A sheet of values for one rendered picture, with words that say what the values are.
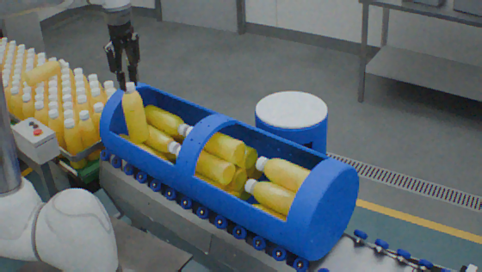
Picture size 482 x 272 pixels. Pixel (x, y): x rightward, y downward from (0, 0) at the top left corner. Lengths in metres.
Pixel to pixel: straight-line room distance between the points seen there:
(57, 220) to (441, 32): 4.04
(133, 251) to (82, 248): 0.28
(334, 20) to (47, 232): 4.17
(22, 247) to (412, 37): 4.12
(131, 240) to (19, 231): 0.38
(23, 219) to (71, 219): 0.14
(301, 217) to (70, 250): 0.57
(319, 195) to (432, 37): 3.61
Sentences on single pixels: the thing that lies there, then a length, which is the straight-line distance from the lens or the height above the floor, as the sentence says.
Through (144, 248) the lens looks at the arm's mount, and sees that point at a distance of 1.44.
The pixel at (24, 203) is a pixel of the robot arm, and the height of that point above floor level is 1.30.
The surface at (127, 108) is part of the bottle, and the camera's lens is 1.68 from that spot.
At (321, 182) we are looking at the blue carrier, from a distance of 1.28.
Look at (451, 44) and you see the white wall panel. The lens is 4.73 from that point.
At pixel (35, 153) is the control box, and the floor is 1.05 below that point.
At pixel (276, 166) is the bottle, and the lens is 1.40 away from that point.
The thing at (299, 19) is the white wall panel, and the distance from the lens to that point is 5.18.
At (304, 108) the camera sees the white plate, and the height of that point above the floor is 1.04.
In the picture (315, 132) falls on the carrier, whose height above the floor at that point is 0.99.
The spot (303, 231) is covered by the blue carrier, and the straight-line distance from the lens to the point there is 1.28.
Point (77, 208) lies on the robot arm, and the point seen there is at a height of 1.30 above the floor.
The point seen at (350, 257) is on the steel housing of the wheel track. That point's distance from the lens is 1.51.
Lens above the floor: 2.01
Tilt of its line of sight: 33 degrees down
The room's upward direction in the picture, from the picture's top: 3 degrees counter-clockwise
